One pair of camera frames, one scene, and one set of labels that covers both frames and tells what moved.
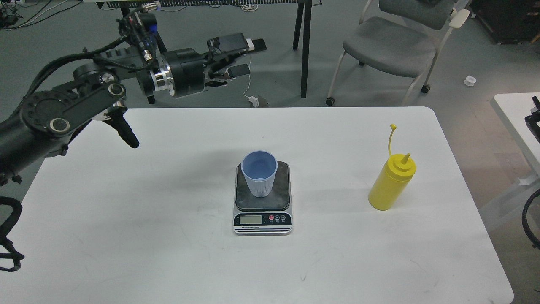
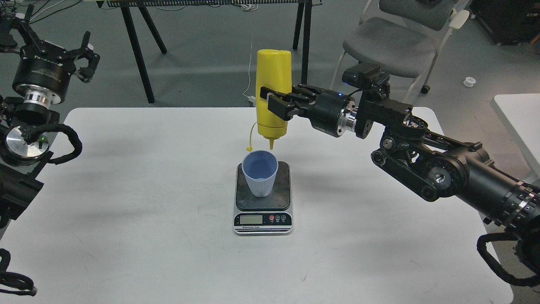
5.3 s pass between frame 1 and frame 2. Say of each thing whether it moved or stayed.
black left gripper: moved
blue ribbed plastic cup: stayed
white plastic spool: stayed
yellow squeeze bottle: moved
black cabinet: stayed
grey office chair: stayed
